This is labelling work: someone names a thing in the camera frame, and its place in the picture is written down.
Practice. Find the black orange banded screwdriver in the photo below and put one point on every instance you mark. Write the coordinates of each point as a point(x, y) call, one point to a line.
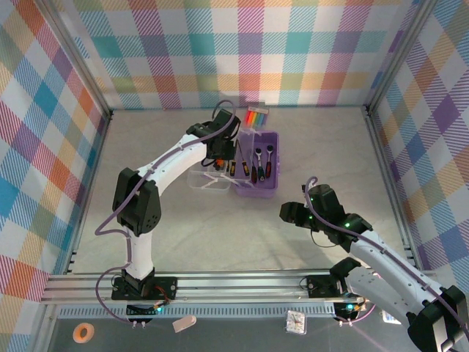
point(219, 163)

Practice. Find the purple tool box clear lid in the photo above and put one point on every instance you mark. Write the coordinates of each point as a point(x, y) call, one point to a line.
point(256, 190)

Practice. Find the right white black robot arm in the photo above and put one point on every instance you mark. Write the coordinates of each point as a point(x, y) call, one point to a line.
point(384, 260)

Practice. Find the rainbow marker pack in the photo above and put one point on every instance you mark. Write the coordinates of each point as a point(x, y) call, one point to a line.
point(254, 118)

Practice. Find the small white clock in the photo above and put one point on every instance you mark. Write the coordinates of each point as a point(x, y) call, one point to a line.
point(295, 322)

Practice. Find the black electronics board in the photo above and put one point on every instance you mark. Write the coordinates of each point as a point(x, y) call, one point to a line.
point(141, 312)
point(348, 309)

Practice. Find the white blue labelled packet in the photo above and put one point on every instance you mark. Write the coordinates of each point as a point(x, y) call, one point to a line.
point(387, 317)

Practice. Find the pink eraser block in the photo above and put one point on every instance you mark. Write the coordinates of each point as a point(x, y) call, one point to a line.
point(183, 323)

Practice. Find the orange tape roll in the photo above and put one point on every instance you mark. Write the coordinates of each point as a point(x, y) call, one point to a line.
point(77, 331)

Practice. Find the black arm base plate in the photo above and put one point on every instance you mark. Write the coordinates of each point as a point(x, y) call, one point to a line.
point(318, 286)
point(166, 284)

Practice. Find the aluminium side rail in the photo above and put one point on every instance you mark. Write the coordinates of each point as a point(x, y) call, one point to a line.
point(377, 141)
point(90, 190)

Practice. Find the aluminium mounting rail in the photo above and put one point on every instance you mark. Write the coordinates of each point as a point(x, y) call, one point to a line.
point(238, 286)

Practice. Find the aluminium frame post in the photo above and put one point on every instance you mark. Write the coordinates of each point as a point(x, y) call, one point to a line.
point(77, 55)
point(399, 55)

